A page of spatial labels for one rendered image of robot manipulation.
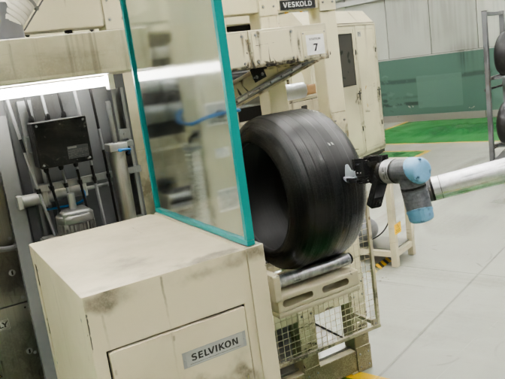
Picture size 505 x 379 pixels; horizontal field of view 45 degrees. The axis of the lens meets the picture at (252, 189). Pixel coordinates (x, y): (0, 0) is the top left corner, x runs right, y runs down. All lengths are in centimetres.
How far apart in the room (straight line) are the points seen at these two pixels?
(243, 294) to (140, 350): 24
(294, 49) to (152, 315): 151
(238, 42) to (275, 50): 17
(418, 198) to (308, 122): 53
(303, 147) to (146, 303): 97
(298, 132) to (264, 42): 50
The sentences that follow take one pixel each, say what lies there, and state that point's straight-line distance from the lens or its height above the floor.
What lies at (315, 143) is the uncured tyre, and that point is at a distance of 204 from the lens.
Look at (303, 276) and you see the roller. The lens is 216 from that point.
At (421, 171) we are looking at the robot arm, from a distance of 177.
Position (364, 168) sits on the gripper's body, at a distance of 191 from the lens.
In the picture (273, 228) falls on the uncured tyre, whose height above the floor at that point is 99.
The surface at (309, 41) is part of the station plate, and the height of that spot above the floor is 171.
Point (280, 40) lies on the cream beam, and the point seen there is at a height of 173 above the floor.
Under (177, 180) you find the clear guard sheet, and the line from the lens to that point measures 158.
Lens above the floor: 164
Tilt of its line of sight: 11 degrees down
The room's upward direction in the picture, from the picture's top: 8 degrees counter-clockwise
